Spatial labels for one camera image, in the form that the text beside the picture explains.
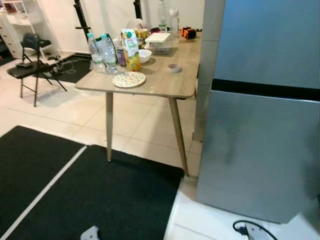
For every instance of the floral round plate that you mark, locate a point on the floral round plate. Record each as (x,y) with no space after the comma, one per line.
(129,79)

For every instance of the silver two-door fridge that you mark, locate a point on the silver two-door fridge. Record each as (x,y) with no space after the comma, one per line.
(260,150)

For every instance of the beige tape roll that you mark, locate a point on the beige tape roll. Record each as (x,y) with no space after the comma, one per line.
(174,68)

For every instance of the orange black device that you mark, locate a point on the orange black device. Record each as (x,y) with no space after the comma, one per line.
(189,33)

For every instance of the clear container white lid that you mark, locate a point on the clear container white lid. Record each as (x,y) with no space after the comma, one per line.
(158,39)

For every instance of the white bowl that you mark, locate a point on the white bowl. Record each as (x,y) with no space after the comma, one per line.
(144,56)

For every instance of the tall clear plastic bottle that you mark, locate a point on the tall clear plastic bottle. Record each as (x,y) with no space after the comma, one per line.
(162,17)

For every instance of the yellow snack packet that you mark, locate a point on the yellow snack packet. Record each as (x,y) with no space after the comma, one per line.
(142,34)

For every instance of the green yellow juice carton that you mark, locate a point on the green yellow juice carton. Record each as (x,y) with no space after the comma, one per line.
(132,52)

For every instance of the purple drink can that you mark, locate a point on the purple drink can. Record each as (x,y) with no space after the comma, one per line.
(120,57)

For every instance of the black stand pole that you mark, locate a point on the black stand pole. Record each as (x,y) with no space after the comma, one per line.
(81,17)
(138,9)

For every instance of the clear green-capped water bottle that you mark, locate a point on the clear green-capped water bottle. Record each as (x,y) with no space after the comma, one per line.
(109,56)
(94,55)

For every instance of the black floor mat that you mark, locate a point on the black floor mat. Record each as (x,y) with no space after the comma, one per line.
(110,200)
(75,70)
(30,170)

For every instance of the black folding chair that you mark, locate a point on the black folding chair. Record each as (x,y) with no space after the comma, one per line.
(30,70)

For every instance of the white shelf rack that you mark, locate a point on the white shelf rack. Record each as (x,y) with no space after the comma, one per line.
(20,20)

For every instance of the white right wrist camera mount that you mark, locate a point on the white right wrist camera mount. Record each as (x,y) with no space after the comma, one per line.
(255,234)

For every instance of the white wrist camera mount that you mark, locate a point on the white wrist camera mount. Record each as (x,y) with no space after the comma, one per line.
(91,234)
(255,234)

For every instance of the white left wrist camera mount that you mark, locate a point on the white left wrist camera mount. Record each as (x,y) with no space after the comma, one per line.
(91,234)

